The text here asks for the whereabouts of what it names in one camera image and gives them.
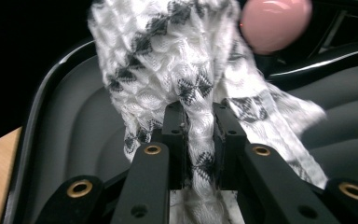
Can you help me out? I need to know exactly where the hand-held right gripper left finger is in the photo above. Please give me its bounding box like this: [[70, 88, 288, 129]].
[[159, 101, 190, 190]]

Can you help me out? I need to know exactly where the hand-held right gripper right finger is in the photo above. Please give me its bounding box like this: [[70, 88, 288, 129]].
[[213, 102, 250, 190]]

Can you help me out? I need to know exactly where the white black striped cloth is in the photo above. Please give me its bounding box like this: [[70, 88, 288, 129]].
[[87, 0, 329, 224]]

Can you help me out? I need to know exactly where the black wavy tiered tray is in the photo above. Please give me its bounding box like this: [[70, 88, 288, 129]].
[[0, 36, 358, 224]]

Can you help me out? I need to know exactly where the pink ball knob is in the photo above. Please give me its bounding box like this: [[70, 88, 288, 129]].
[[239, 0, 313, 56]]

